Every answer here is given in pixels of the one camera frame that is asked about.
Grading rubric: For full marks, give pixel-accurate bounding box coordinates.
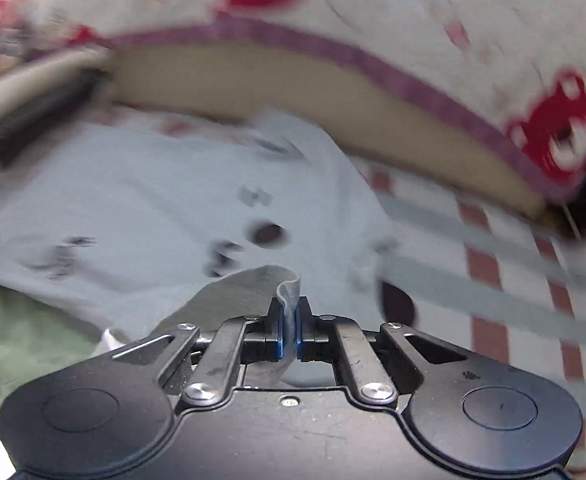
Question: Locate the dark flat object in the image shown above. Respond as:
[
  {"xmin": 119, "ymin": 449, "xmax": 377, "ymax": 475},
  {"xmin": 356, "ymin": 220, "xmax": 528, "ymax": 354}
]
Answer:
[{"xmin": 0, "ymin": 69, "xmax": 112, "ymax": 165}]

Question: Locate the white bear print quilt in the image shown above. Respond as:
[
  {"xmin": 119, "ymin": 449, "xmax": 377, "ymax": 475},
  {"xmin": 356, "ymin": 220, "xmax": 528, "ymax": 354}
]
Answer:
[{"xmin": 0, "ymin": 0, "xmax": 586, "ymax": 204}]

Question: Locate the green cloth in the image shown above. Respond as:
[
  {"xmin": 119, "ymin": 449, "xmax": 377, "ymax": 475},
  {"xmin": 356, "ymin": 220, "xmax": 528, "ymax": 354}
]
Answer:
[{"xmin": 0, "ymin": 278, "xmax": 104, "ymax": 417}]

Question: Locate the beige bed board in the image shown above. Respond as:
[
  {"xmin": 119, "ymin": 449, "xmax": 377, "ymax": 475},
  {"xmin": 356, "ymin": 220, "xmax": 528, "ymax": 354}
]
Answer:
[{"xmin": 108, "ymin": 43, "xmax": 549, "ymax": 217}]

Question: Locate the checked bedsheet with dog print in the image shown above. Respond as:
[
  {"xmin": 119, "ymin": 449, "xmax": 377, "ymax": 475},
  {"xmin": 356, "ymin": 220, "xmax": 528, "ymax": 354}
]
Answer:
[{"xmin": 343, "ymin": 156, "xmax": 586, "ymax": 471}]

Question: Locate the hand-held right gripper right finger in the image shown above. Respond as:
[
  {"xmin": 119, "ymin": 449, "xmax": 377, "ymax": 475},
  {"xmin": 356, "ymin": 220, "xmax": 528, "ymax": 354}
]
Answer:
[{"xmin": 295, "ymin": 296, "xmax": 470, "ymax": 407}]

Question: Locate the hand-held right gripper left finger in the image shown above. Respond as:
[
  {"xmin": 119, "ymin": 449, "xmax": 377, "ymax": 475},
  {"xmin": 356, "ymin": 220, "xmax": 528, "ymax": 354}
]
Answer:
[{"xmin": 111, "ymin": 297, "xmax": 294, "ymax": 409}]

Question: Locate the light grey garment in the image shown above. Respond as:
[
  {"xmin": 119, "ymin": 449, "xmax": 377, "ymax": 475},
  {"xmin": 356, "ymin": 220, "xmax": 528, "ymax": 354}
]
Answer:
[{"xmin": 0, "ymin": 106, "xmax": 404, "ymax": 390}]

